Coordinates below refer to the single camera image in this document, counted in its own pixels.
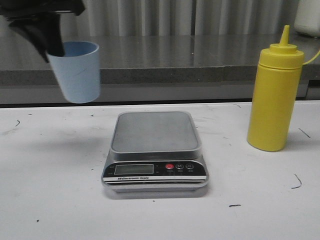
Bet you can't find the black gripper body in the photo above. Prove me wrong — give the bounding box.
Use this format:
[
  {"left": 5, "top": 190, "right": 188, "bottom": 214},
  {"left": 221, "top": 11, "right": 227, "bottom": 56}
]
[{"left": 0, "top": 0, "right": 86, "bottom": 20}]

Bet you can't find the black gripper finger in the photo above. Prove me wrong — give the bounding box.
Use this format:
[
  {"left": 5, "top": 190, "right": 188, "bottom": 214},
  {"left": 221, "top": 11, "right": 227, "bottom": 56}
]
[
  {"left": 9, "top": 14, "right": 65, "bottom": 57},
  {"left": 18, "top": 32, "right": 49, "bottom": 63}
]

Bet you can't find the light blue plastic cup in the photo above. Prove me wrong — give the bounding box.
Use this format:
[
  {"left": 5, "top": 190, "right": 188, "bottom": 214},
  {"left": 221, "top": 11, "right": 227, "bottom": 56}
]
[{"left": 47, "top": 41, "right": 101, "bottom": 104}]

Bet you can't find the yellow squeeze bottle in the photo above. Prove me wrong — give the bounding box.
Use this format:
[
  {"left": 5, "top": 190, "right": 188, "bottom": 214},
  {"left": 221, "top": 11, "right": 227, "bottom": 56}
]
[{"left": 247, "top": 25, "right": 320, "bottom": 152}]

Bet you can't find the silver digital kitchen scale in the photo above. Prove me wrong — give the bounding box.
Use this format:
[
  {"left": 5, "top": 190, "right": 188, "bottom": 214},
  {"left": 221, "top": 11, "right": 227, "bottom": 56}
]
[{"left": 101, "top": 111, "right": 209, "bottom": 199}]

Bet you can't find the grey stone counter ledge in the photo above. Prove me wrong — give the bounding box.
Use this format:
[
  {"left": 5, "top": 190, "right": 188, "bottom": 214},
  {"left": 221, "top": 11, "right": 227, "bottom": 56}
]
[{"left": 0, "top": 34, "right": 320, "bottom": 105}]

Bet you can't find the white container on ledge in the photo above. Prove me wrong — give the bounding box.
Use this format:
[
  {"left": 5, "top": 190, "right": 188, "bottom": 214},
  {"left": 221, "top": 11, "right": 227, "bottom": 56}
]
[{"left": 294, "top": 0, "right": 320, "bottom": 38}]

